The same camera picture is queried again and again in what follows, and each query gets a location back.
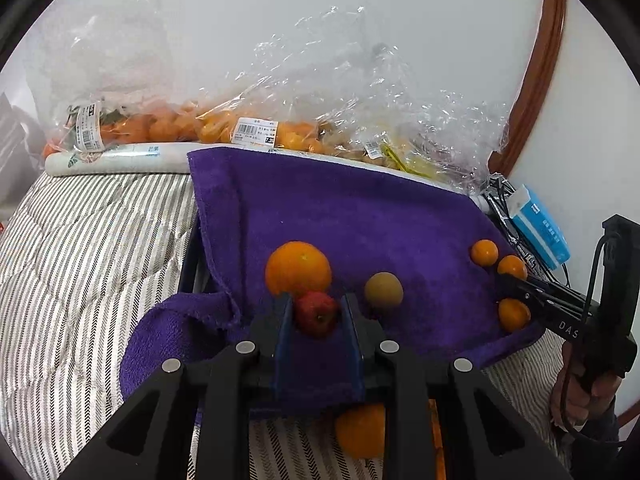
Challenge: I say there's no red apple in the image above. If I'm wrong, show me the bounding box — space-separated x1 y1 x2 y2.
293 290 341 339

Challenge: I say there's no black cord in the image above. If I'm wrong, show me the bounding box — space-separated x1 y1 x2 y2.
557 237 626 446

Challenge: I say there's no white paper roll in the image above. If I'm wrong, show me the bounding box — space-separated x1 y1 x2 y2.
45 142 483 207

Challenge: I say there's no brown-green round fruit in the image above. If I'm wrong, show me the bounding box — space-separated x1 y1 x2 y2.
363 272 405 310

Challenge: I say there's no clear bag of leafy oranges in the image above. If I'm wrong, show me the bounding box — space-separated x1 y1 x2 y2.
30 0 201 156

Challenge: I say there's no clear bag of brown fruits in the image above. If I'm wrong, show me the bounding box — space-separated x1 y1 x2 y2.
310 45 401 168

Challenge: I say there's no clear bag of tangerines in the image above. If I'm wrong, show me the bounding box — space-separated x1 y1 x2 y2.
195 5 341 156

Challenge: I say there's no brown wooden door frame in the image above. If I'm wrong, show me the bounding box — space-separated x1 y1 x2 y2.
487 0 568 181

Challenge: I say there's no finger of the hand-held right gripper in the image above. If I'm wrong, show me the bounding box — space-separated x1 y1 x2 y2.
500 272 586 308
520 294 586 323

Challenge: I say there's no striped quilted mattress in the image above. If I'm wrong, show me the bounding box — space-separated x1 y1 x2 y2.
0 170 576 480

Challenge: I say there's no clear bag of yellow fruits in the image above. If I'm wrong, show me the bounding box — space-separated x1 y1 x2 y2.
370 75 511 196

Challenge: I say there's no person's right hand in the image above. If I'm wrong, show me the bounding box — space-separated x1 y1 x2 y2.
551 344 622 426

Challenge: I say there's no white plastic bag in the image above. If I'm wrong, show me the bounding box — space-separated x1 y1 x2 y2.
0 92 46 211

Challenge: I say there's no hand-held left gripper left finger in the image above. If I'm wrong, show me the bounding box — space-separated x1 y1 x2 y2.
57 292 296 480

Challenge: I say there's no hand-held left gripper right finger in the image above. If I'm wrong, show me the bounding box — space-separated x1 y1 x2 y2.
340 292 576 480

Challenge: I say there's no purple towel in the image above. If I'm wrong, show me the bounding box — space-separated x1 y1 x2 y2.
120 146 546 421

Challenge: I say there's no small orange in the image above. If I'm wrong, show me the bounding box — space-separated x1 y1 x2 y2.
498 298 532 333
497 255 528 281
470 239 499 267

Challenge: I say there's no blue tissue box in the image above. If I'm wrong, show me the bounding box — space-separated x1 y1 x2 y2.
510 185 572 269

